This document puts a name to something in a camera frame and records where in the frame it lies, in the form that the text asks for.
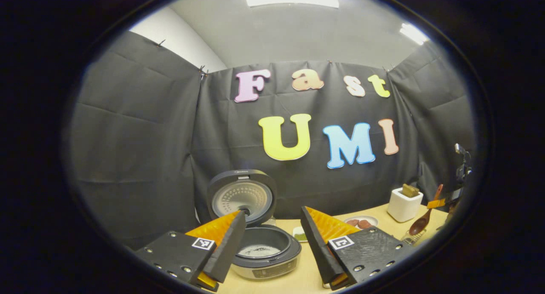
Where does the white rice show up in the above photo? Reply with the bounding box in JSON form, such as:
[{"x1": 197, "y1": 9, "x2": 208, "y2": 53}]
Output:
[{"x1": 238, "y1": 244, "x2": 281, "y2": 258}]

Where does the white chopstick holder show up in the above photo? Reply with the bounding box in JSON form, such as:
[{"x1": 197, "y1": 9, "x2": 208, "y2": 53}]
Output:
[{"x1": 387, "y1": 187, "x2": 424, "y2": 223}]

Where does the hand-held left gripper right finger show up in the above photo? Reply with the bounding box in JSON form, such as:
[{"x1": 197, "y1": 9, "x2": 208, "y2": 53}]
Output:
[{"x1": 300, "y1": 206, "x2": 418, "y2": 291}]

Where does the brown wooden spoon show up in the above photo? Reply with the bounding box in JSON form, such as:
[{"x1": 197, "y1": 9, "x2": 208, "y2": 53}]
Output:
[{"x1": 409, "y1": 184, "x2": 444, "y2": 236}]

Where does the white round plate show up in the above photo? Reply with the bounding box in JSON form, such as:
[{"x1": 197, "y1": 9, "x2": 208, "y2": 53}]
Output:
[{"x1": 344, "y1": 215, "x2": 379, "y2": 230}]

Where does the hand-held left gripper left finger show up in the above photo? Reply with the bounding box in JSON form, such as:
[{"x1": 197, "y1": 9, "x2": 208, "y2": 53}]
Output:
[{"x1": 135, "y1": 210, "x2": 247, "y2": 292}]

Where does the small ceiling light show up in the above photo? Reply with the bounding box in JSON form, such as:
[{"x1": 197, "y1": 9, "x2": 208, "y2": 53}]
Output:
[{"x1": 399, "y1": 23, "x2": 430, "y2": 46}]

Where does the black backdrop cloth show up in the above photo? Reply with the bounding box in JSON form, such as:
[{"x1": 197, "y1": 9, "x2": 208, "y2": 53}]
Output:
[{"x1": 68, "y1": 30, "x2": 477, "y2": 250}]

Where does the black silver rice cooker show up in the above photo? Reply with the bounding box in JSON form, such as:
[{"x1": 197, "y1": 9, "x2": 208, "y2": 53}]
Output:
[{"x1": 207, "y1": 169, "x2": 302, "y2": 280}]

